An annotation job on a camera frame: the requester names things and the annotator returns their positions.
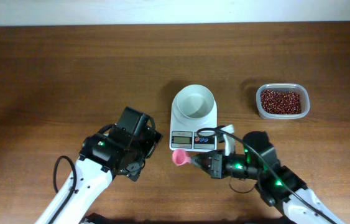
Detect red beans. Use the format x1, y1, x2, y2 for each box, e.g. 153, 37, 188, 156
260, 90, 302, 114

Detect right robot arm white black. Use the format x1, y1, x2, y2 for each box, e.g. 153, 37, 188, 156
191, 126, 343, 223

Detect white round bowl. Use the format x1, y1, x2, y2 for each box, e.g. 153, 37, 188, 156
175, 85, 215, 119

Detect black camera cable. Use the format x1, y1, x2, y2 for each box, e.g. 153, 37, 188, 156
195, 126, 339, 224
47, 155, 79, 224

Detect right black camera cable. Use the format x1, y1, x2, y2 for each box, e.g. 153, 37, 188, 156
195, 126, 339, 224

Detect clear plastic container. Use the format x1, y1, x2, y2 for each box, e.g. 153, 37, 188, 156
256, 83, 310, 119

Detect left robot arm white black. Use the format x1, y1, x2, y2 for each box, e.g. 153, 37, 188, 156
37, 107, 162, 223

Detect left black camera cable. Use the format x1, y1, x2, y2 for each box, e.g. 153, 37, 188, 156
47, 155, 79, 224

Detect pink measuring scoop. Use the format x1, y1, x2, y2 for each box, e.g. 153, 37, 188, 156
172, 149, 191, 166

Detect white digital kitchen scale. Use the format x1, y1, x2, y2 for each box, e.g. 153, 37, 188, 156
169, 96, 218, 152

